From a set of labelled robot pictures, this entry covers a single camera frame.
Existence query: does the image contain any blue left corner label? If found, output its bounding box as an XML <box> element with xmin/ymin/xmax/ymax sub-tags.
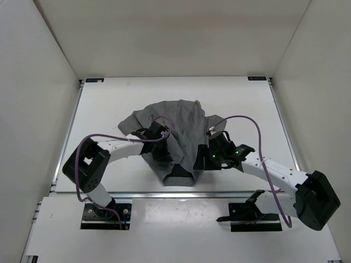
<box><xmin>85</xmin><ymin>78</ymin><xmax>104</xmax><ymax>83</ymax></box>

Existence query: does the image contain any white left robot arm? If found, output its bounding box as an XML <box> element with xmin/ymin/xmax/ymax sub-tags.
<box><xmin>62</xmin><ymin>121</ymin><xmax>172</xmax><ymax>218</ymax></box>

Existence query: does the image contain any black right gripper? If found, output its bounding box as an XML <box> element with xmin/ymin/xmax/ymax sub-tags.
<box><xmin>194</xmin><ymin>145</ymin><xmax>225</xmax><ymax>171</ymax></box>

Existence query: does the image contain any blue corner label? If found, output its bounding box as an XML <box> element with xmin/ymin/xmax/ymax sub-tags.
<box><xmin>85</xmin><ymin>78</ymin><xmax>104</xmax><ymax>83</ymax></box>
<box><xmin>247</xmin><ymin>76</ymin><xmax>267</xmax><ymax>81</ymax></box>

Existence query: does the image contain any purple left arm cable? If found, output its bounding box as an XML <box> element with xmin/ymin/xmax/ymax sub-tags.
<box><xmin>74</xmin><ymin>117</ymin><xmax>171</xmax><ymax>230</ymax></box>

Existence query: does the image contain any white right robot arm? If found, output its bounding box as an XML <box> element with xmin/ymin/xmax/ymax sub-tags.
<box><xmin>193</xmin><ymin>131</ymin><xmax>341</xmax><ymax>231</ymax></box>

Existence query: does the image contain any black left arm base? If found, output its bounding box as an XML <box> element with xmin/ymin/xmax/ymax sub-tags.
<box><xmin>80</xmin><ymin>201</ymin><xmax>132</xmax><ymax>231</ymax></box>

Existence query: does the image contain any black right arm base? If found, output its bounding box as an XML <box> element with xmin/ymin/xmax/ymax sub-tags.
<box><xmin>216</xmin><ymin>190</ymin><xmax>282</xmax><ymax>232</ymax></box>

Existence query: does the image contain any grey pleated skirt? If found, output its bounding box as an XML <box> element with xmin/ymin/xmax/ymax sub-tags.
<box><xmin>118</xmin><ymin>100</ymin><xmax>227</xmax><ymax>187</ymax></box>

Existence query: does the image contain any blue right corner label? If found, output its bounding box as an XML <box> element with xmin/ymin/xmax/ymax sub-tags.
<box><xmin>247</xmin><ymin>76</ymin><xmax>267</xmax><ymax>81</ymax></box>

